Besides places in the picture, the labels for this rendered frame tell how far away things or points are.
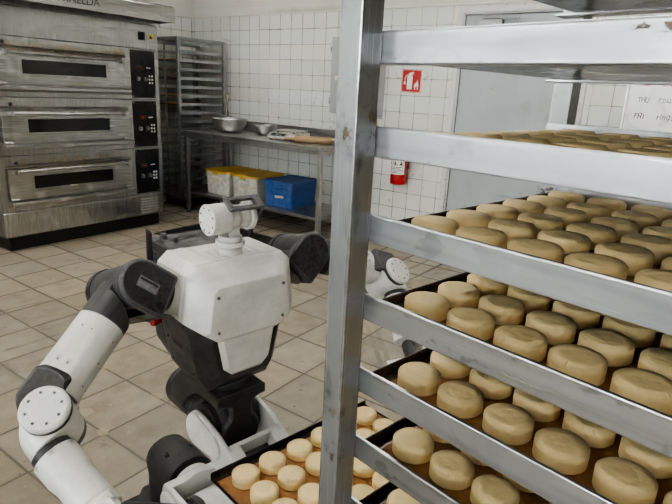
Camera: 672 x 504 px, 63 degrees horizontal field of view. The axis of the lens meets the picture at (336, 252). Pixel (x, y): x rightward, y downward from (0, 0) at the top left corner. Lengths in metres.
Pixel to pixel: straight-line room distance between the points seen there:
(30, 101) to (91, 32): 0.79
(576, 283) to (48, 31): 4.86
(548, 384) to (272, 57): 5.92
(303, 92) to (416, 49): 5.46
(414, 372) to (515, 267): 0.22
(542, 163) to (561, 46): 0.09
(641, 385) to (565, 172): 0.19
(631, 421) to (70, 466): 0.80
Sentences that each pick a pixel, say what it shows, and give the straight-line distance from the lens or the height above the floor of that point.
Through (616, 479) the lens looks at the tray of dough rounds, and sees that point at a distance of 0.56.
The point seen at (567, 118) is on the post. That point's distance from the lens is 0.92.
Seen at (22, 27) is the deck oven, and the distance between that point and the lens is 5.03.
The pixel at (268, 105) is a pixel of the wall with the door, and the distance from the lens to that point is 6.31.
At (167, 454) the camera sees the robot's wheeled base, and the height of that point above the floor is 0.34.
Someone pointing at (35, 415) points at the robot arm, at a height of 0.86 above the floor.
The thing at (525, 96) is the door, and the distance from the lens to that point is 4.90.
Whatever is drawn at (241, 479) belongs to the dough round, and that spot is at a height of 0.70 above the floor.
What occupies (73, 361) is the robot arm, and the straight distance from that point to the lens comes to 1.06.
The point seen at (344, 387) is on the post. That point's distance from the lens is 0.64.
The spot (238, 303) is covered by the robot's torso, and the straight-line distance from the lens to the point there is 1.17.
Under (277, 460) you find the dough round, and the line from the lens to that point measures 1.10.
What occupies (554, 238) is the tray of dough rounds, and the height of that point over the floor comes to 1.24.
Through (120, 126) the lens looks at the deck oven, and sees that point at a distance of 5.38.
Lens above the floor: 1.37
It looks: 16 degrees down
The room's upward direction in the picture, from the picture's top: 3 degrees clockwise
